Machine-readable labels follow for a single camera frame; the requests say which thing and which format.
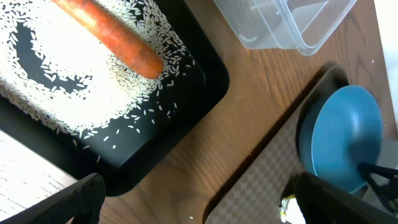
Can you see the brown serving tray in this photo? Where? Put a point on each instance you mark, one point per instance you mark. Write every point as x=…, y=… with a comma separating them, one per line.
x=253, y=195

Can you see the black waste tray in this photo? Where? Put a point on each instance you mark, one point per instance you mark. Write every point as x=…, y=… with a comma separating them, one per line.
x=127, y=149

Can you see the crumpled white paper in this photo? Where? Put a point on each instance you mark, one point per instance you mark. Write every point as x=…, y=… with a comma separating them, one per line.
x=290, y=211

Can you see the dark blue plate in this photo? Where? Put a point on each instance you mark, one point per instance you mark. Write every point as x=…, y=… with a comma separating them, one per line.
x=339, y=132

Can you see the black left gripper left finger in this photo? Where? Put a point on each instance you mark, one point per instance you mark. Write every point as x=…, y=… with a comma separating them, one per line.
x=81, y=202

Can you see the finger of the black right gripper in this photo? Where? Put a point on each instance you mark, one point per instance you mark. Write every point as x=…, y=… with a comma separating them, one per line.
x=383, y=182

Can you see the pile of white rice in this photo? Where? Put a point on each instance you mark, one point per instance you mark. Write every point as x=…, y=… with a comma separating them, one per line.
x=55, y=71

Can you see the orange carrot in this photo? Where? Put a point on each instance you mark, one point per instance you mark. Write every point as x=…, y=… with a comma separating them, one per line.
x=116, y=36

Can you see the clear plastic bin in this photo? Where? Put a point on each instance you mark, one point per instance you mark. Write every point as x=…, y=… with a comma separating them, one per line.
x=304, y=25

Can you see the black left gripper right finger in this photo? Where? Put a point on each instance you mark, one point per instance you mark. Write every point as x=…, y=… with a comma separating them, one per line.
x=321, y=202

